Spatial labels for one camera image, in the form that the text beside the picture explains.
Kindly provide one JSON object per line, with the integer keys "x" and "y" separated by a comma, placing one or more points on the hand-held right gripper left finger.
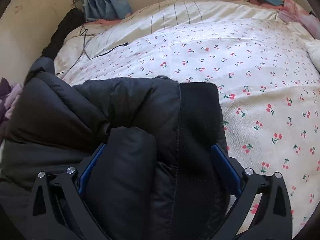
{"x": 90, "y": 167}

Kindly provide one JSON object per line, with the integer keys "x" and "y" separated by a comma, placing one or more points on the white cloth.
{"x": 315, "y": 52}

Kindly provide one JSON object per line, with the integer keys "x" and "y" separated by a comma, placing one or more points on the purple jacket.
{"x": 10, "y": 95}

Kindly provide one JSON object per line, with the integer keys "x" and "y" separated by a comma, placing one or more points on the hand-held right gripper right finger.
{"x": 226, "y": 170}

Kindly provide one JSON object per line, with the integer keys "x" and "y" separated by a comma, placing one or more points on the white striped quilt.
{"x": 175, "y": 12}

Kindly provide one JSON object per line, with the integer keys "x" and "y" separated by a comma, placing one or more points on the black coat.
{"x": 62, "y": 32}

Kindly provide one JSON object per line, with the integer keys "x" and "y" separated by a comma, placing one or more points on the black puffer jacket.
{"x": 125, "y": 105}

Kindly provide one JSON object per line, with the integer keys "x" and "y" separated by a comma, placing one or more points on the cherry print bed sheet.
{"x": 250, "y": 80}

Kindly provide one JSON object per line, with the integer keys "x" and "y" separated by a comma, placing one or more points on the pink striped pillow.
{"x": 300, "y": 15}

